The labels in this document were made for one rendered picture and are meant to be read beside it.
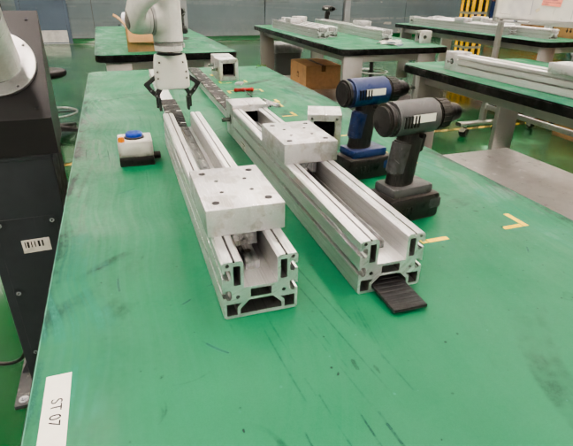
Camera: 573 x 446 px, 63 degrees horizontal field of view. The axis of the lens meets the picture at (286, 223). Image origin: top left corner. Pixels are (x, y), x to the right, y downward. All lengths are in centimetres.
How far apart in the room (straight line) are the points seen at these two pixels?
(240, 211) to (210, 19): 1187
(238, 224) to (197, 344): 17
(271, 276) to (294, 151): 34
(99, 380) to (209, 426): 14
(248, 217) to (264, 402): 25
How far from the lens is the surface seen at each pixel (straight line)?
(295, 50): 631
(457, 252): 83
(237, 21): 1260
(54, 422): 56
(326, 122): 129
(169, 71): 148
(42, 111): 135
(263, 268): 65
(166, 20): 145
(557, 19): 411
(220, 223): 64
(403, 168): 87
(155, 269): 75
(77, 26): 1228
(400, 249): 70
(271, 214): 65
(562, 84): 232
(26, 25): 150
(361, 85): 103
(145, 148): 118
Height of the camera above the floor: 117
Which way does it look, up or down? 26 degrees down
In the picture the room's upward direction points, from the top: 1 degrees clockwise
